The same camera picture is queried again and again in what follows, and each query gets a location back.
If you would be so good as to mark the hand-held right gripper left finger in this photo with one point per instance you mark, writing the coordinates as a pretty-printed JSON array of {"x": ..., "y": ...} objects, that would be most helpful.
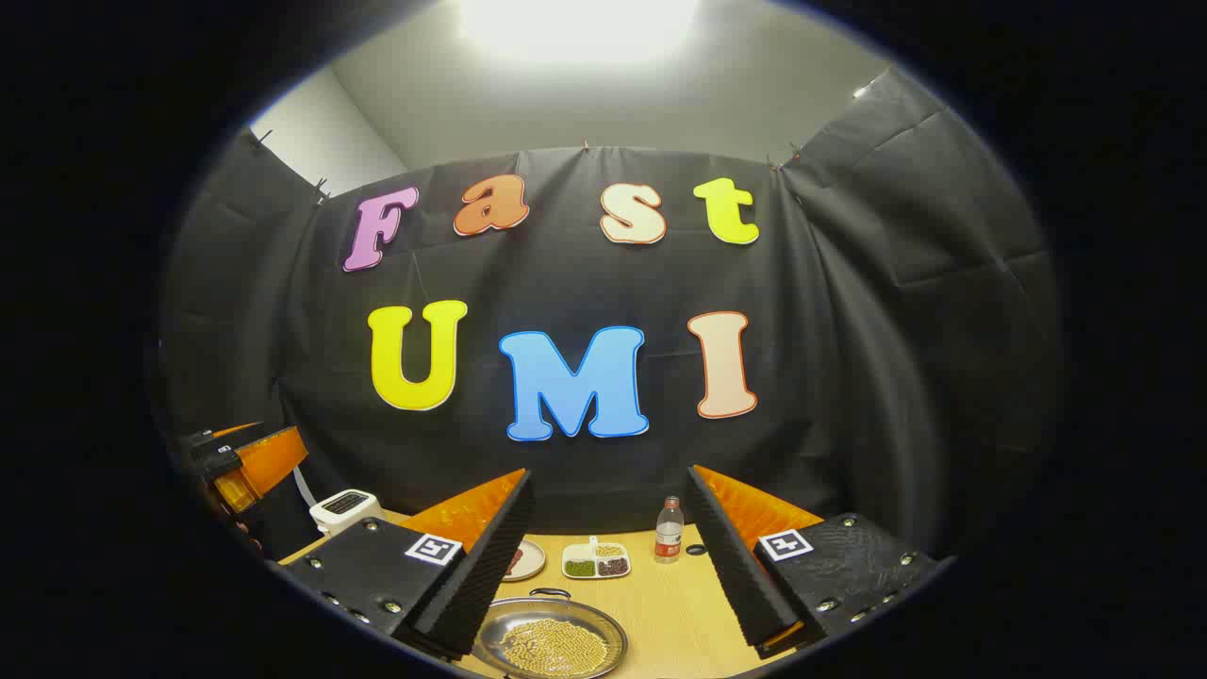
[{"x": 481, "y": 575}]

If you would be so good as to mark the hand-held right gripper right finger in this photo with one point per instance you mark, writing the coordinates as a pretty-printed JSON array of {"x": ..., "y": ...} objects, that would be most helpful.
[{"x": 740, "y": 575}]

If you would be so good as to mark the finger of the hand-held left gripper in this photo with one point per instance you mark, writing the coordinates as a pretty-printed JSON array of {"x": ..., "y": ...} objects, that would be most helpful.
[
  {"x": 269, "y": 462},
  {"x": 212, "y": 448}
]

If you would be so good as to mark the stainless steel pot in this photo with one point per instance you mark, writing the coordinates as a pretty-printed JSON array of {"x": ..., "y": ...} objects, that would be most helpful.
[{"x": 556, "y": 613}]

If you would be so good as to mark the brown meat slice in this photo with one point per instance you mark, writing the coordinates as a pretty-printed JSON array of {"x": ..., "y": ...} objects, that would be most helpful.
[{"x": 516, "y": 563}]

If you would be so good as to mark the round white plate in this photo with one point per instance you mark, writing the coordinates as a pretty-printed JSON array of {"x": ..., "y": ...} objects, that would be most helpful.
[{"x": 533, "y": 561}]

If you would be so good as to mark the clear plastic water bottle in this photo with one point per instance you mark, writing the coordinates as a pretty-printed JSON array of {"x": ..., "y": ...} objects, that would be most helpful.
[{"x": 669, "y": 533}]

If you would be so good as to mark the white toaster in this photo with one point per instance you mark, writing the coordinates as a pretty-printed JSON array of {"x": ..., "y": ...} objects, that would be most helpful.
[{"x": 344, "y": 509}]

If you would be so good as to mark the pile of green mung beans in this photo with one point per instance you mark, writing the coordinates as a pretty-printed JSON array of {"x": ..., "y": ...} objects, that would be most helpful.
[{"x": 579, "y": 568}]

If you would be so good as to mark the pile of yellow soybeans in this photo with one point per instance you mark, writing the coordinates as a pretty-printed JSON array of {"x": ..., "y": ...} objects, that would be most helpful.
[{"x": 553, "y": 649}]

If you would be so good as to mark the white divided dish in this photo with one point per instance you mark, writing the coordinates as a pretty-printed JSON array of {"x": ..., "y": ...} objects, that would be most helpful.
[{"x": 595, "y": 558}]

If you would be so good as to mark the pile of dark red beans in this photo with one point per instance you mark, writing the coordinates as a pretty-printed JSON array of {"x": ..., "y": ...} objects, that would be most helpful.
[{"x": 613, "y": 566}]

